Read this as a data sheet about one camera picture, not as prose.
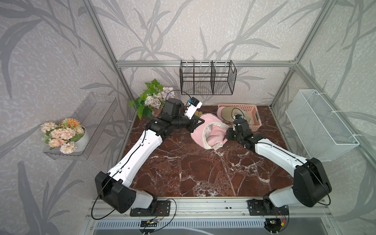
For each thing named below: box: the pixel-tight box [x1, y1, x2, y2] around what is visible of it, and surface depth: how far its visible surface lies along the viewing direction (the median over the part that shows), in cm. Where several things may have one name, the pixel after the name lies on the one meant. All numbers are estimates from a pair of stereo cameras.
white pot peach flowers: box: [40, 117, 90, 155], surface depth 52 cm
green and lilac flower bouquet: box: [129, 78, 176, 120], surface depth 86 cm
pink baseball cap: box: [190, 113, 230, 151], surface depth 77 cm
